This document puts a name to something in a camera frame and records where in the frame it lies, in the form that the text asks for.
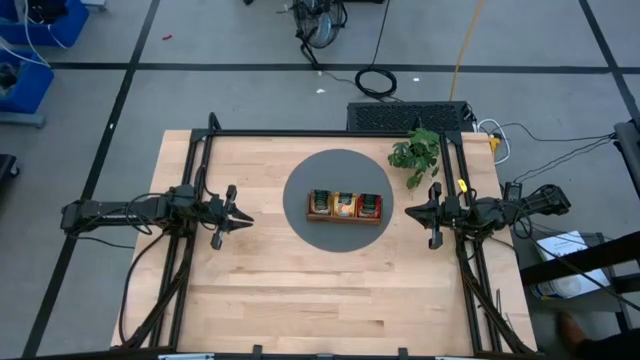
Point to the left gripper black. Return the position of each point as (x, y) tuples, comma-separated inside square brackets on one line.
[(217, 215)]

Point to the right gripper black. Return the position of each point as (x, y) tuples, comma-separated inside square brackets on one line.
[(450, 212)]

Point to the yellow orange tea bag packet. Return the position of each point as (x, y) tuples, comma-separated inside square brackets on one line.
[(345, 204)]

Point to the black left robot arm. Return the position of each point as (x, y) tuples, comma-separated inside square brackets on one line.
[(100, 212)]

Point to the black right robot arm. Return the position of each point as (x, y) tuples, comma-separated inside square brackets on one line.
[(525, 205)]

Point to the wooden tea organizer tray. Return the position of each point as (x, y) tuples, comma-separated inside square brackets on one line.
[(344, 220)]

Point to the potted green plant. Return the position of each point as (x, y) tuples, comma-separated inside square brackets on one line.
[(417, 152)]

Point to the round grey mat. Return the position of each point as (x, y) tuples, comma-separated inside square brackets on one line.
[(340, 170)]

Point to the black handheld device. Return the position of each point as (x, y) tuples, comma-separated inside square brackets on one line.
[(513, 190)]

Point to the black vented computer case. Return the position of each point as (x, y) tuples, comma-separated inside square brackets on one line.
[(405, 117)]

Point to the yellow power plug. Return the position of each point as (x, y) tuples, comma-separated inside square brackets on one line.
[(494, 144)]

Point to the grey side table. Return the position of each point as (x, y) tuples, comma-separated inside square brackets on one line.
[(522, 247)]

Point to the white paper sheet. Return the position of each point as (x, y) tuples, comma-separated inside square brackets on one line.
[(570, 250)]

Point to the black beam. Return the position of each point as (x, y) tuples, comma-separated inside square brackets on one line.
[(580, 258)]

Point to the person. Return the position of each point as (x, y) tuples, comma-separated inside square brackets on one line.
[(572, 330)]

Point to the black floor fan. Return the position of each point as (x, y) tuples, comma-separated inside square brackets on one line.
[(320, 22)]

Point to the black floor object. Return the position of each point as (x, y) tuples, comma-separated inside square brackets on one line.
[(7, 170)]

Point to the blue storage bin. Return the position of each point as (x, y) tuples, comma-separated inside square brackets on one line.
[(25, 85), (60, 22)]

